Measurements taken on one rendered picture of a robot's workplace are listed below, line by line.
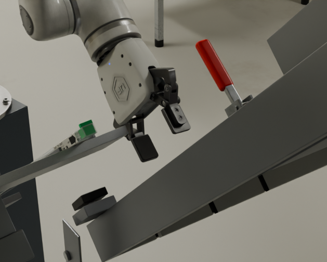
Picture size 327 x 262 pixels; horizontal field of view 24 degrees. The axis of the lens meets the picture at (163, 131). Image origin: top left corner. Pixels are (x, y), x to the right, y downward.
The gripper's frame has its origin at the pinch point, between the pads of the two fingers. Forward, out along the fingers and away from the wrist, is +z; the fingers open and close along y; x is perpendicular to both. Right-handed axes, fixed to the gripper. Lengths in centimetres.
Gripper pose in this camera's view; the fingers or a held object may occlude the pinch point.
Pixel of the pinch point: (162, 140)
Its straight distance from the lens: 110.4
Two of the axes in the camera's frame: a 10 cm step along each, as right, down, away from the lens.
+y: 5.0, -4.6, -7.4
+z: 4.4, 8.7, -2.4
